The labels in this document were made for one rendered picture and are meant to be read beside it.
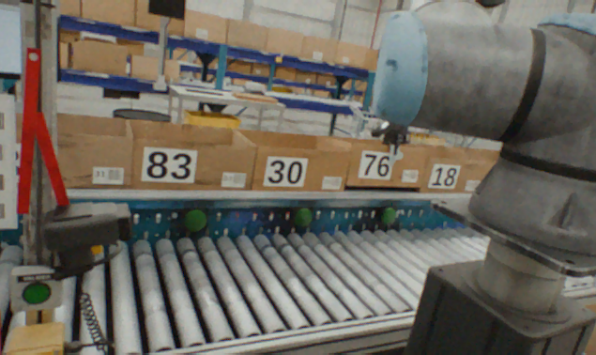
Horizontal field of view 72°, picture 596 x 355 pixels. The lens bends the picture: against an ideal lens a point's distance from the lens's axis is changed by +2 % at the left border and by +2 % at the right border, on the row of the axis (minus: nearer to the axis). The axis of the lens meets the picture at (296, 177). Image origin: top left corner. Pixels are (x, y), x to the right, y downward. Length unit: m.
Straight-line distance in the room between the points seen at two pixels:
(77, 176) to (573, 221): 1.19
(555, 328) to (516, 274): 0.08
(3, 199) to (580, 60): 0.77
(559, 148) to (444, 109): 0.14
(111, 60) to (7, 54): 4.78
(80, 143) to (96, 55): 4.28
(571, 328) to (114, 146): 1.15
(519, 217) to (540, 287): 0.12
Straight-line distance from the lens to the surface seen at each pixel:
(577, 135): 0.59
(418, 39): 0.55
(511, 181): 0.61
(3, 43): 0.79
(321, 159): 1.52
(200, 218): 1.34
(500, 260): 0.66
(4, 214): 0.73
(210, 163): 1.37
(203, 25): 5.93
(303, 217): 1.48
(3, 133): 0.70
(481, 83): 0.55
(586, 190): 0.61
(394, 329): 1.17
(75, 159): 1.32
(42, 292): 0.75
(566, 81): 0.58
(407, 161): 1.78
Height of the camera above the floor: 1.36
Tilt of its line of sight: 16 degrees down
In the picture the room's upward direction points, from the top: 10 degrees clockwise
